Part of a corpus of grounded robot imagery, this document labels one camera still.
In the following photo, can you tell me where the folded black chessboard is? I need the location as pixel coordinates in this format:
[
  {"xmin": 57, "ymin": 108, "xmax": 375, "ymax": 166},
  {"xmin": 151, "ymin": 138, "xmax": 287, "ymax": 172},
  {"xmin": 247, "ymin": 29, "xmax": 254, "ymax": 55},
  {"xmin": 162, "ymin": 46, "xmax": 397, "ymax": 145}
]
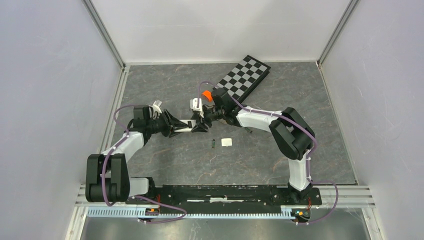
[{"xmin": 216, "ymin": 55, "xmax": 271, "ymax": 103}]

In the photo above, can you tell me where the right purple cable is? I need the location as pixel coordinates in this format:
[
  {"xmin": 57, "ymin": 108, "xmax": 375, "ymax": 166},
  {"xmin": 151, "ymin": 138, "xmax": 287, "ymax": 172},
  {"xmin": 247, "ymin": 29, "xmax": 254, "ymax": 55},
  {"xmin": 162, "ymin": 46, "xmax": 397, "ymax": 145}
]
[{"xmin": 198, "ymin": 81, "xmax": 339, "ymax": 225}]

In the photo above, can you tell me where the white battery cover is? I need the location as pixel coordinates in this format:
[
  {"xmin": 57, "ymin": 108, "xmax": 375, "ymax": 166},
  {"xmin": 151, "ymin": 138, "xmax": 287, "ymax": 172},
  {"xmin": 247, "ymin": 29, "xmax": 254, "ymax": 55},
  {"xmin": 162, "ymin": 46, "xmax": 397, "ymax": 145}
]
[{"xmin": 221, "ymin": 138, "xmax": 233, "ymax": 147}]

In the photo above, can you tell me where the orange tape roll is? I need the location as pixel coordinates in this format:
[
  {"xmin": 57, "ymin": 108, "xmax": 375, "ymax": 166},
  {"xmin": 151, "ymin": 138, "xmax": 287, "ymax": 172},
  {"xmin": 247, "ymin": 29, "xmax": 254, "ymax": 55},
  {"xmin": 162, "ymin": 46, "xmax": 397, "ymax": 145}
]
[{"xmin": 201, "ymin": 90, "xmax": 213, "ymax": 102}]

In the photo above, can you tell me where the red white remote control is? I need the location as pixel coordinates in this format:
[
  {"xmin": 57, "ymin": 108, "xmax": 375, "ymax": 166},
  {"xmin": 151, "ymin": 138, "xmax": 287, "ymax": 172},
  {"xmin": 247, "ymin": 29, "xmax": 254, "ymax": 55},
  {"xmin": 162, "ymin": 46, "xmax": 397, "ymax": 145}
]
[{"xmin": 173, "ymin": 119, "xmax": 195, "ymax": 133}]

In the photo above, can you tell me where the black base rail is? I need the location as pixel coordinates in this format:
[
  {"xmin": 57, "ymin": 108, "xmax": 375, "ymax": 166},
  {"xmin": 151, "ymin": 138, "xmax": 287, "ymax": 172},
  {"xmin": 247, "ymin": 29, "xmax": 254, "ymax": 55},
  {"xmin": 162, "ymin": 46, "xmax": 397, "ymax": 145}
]
[{"xmin": 143, "ymin": 184, "xmax": 323, "ymax": 214}]

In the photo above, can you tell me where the white beige remote control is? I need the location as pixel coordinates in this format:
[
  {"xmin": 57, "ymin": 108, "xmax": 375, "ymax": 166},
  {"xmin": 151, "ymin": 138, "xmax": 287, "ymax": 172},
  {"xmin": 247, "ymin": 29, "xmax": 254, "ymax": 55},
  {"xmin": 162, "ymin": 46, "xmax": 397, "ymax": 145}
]
[{"xmin": 219, "ymin": 118, "xmax": 233, "ymax": 126}]

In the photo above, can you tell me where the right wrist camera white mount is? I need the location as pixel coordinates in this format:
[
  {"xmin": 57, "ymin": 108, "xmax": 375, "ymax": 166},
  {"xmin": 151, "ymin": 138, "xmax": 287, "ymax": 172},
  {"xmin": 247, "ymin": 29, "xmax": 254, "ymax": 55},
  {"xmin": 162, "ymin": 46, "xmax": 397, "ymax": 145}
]
[{"xmin": 189, "ymin": 97, "xmax": 204, "ymax": 118}]

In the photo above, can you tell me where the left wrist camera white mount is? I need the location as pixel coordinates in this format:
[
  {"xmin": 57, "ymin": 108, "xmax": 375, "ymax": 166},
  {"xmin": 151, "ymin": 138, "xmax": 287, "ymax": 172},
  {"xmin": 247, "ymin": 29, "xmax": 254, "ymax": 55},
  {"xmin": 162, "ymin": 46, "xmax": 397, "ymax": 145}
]
[{"xmin": 151, "ymin": 100, "xmax": 162, "ymax": 119}]

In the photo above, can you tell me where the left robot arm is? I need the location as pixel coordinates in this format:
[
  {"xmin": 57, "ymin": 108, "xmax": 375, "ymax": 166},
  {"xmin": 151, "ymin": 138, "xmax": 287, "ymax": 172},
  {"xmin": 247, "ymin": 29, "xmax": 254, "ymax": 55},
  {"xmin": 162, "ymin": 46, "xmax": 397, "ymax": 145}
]
[{"xmin": 85, "ymin": 105, "xmax": 194, "ymax": 206}]

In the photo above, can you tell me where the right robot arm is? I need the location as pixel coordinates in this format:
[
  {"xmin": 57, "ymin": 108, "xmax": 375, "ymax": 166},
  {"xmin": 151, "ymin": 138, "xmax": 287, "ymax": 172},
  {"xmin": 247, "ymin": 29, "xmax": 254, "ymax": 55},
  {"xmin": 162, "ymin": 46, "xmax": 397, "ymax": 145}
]
[{"xmin": 190, "ymin": 88, "xmax": 317, "ymax": 204}]

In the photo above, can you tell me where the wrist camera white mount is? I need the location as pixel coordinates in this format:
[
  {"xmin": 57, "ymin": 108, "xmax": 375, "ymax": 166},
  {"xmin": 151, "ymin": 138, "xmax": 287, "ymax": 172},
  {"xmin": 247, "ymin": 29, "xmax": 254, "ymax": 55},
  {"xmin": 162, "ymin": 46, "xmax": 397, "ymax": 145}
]
[
  {"xmin": 189, "ymin": 97, "xmax": 204, "ymax": 118},
  {"xmin": 151, "ymin": 100, "xmax": 162, "ymax": 119}
]

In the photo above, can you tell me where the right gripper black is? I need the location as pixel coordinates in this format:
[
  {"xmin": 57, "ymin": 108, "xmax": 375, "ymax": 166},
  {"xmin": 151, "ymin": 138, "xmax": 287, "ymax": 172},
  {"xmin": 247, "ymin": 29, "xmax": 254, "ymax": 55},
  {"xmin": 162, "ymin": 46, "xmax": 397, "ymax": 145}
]
[{"xmin": 191, "ymin": 106, "xmax": 225, "ymax": 133}]

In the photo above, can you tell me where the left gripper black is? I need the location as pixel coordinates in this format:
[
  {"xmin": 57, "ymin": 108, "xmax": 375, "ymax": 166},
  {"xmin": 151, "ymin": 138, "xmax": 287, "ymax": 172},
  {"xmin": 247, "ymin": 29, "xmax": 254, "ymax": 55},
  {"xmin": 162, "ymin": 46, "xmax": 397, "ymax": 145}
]
[{"xmin": 146, "ymin": 109, "xmax": 188, "ymax": 138}]

